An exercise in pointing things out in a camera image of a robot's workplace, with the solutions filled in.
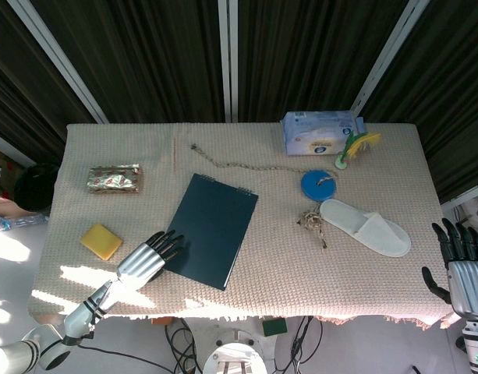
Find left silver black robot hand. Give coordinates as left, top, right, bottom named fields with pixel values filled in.
left=116, top=230, right=186, bottom=290

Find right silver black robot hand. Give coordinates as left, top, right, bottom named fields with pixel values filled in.
left=422, top=218, right=478, bottom=321

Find dark blue spiral notebook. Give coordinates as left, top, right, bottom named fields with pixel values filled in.
left=160, top=173, right=260, bottom=291

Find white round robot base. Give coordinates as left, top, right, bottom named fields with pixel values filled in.
left=201, top=318, right=278, bottom=374

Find yellow sponge block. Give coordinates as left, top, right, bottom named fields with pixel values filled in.
left=80, top=223, right=124, bottom=261

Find shiny foil snack packet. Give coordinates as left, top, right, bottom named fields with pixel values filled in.
left=85, top=164, right=142, bottom=193

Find white disposable slipper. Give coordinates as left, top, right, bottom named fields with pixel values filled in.
left=319, top=199, right=412, bottom=258

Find black round object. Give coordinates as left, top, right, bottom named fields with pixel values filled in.
left=13, top=163, right=61, bottom=213

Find beige woven tablecloth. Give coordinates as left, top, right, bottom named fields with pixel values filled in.
left=27, top=122, right=462, bottom=331

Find crumpled plastic water bottle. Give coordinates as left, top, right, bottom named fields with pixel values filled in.
left=0, top=214, right=48, bottom=233

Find dark green small box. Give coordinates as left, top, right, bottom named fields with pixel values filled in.
left=261, top=318, right=288, bottom=338

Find yellow green brush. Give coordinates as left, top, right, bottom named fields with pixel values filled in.
left=335, top=131, right=381, bottom=171

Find blue round disc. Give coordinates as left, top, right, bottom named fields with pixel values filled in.
left=300, top=169, right=336, bottom=202

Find light blue tissue pack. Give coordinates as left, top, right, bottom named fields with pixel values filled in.
left=280, top=111, right=366, bottom=157

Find black floor cables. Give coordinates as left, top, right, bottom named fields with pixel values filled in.
left=76, top=316, right=325, bottom=374

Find braided jute rope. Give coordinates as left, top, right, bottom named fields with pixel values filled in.
left=190, top=143, right=337, bottom=251

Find white metal frame post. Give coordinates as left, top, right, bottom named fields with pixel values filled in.
left=217, top=0, right=239, bottom=123
left=349, top=0, right=434, bottom=118
left=6, top=0, right=109, bottom=125

